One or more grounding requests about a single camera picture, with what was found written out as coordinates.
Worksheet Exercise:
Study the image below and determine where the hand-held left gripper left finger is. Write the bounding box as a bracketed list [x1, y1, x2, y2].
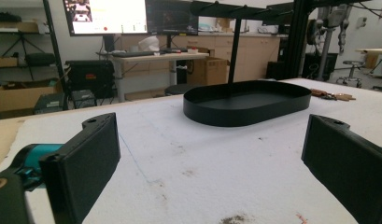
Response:
[38, 112, 121, 224]

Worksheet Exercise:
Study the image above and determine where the cardboard box with black print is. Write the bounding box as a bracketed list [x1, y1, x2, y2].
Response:
[186, 56, 229, 87]

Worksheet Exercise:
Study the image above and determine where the metal stool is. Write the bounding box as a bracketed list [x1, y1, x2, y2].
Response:
[335, 60, 366, 89]

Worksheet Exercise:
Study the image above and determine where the black jewelry stand with tray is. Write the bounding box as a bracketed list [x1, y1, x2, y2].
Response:
[182, 0, 313, 128]

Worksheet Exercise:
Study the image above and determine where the small black crate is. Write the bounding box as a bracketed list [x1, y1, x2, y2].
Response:
[71, 89, 97, 109]

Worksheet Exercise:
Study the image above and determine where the black equipment case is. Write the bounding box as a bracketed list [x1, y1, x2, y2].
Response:
[64, 59, 116, 100]

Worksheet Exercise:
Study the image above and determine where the open cardboard box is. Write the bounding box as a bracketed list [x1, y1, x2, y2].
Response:
[0, 79, 64, 119]

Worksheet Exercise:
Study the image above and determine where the dark computer monitor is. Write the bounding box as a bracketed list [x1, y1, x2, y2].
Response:
[145, 0, 200, 36]

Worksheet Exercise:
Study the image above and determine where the black keyboard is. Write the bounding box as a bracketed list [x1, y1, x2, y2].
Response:
[111, 49, 157, 59]

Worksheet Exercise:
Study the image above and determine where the white helmet-shaped object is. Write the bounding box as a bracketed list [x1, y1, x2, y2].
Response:
[137, 35, 161, 52]

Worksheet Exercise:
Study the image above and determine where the black metal shelf rack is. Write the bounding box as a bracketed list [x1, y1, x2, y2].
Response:
[0, 0, 69, 111]

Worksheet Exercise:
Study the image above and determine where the round black stool seat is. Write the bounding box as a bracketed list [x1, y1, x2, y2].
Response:
[164, 83, 196, 96]

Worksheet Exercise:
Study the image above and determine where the brown leather keychain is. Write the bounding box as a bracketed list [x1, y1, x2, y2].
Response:
[309, 88, 357, 103]

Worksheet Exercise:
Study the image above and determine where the black aluminium frame post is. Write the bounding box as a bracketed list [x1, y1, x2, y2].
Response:
[283, 0, 314, 80]

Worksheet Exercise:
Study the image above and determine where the wooden standing desk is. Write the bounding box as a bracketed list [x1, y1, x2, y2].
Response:
[96, 50, 210, 103]

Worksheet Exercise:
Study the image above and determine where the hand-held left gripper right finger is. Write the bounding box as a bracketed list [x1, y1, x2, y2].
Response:
[301, 114, 382, 224]

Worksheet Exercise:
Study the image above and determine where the bright computer monitor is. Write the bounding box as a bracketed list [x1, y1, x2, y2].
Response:
[63, 0, 149, 37]

